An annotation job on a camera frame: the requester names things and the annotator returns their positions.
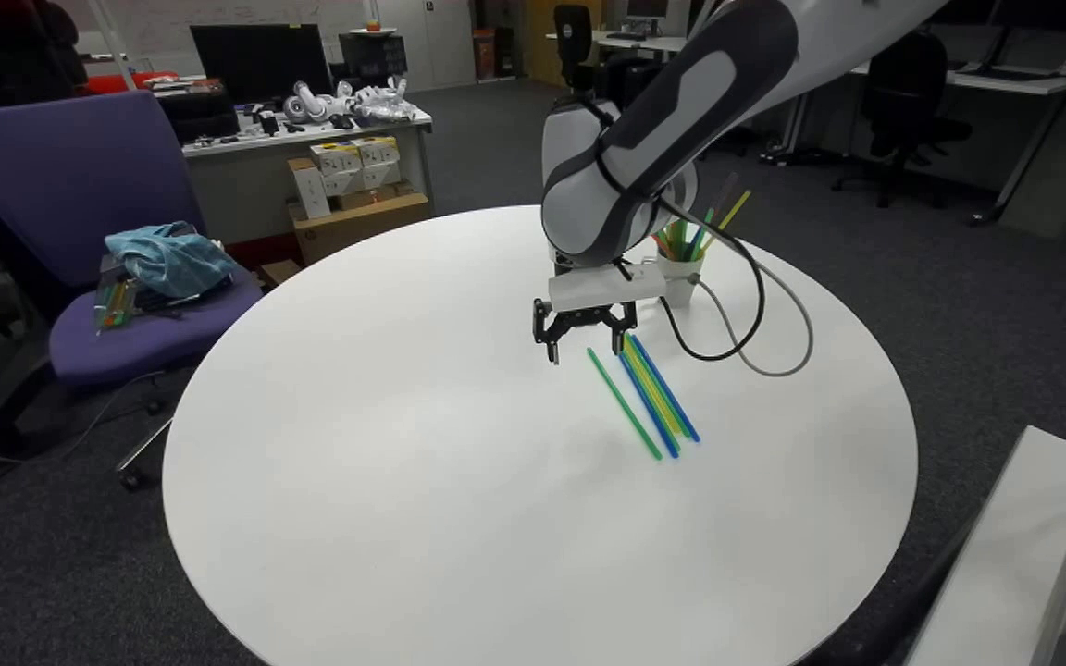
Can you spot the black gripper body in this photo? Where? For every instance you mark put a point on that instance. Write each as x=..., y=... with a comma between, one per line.
x=584, y=312

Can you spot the long green straw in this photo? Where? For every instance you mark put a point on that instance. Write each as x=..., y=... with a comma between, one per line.
x=622, y=404

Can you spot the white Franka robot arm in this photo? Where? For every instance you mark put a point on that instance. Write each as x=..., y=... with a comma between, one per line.
x=684, y=96

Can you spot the yellow-green straw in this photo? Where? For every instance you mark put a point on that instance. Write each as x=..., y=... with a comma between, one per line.
x=658, y=395

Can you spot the blue straw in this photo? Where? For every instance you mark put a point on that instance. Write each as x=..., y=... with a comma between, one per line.
x=701, y=233
x=650, y=404
x=668, y=395

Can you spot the white mug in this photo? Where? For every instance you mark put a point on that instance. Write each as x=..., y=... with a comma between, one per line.
x=684, y=283

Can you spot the yellow straw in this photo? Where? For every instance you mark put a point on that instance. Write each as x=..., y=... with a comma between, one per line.
x=732, y=214

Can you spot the brown cardboard box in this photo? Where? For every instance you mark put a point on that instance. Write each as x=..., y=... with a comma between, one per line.
x=354, y=223

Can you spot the white packet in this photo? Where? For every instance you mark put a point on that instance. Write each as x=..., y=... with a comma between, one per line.
x=333, y=169
x=380, y=164

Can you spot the black office chair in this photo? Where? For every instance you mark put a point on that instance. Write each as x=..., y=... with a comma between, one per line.
x=576, y=51
x=907, y=96

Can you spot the long white desk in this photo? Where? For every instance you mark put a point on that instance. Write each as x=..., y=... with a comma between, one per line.
x=637, y=42

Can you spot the wooden door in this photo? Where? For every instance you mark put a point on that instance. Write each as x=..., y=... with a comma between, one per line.
x=539, y=40

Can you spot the clear plastic bag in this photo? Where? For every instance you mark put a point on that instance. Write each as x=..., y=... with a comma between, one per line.
x=384, y=103
x=315, y=105

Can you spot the black equipment case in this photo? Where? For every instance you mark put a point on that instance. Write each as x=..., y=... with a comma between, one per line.
x=370, y=59

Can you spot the white office desk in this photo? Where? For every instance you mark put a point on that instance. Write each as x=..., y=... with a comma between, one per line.
x=249, y=173

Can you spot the small black desk device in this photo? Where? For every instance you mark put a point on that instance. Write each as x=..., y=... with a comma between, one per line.
x=268, y=120

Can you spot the teal crumpled cloth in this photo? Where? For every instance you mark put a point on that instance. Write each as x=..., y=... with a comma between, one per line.
x=169, y=262

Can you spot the black computer monitor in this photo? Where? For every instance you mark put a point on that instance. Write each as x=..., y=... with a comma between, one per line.
x=260, y=59

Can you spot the black bag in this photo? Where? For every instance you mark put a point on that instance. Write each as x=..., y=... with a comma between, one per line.
x=199, y=115

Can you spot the yellow-green striped packet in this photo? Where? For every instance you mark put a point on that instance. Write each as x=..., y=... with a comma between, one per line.
x=117, y=304

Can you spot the white side cabinet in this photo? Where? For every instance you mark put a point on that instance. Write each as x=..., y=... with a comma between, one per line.
x=1001, y=555

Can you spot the white desk with legs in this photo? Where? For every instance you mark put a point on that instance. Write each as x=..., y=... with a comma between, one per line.
x=1015, y=84

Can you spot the red low seat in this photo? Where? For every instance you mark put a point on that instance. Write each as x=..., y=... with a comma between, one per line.
x=138, y=84

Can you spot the purple office chair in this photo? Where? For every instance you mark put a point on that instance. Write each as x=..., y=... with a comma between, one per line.
x=58, y=186

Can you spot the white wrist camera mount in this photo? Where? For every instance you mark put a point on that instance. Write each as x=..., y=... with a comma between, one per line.
x=602, y=285

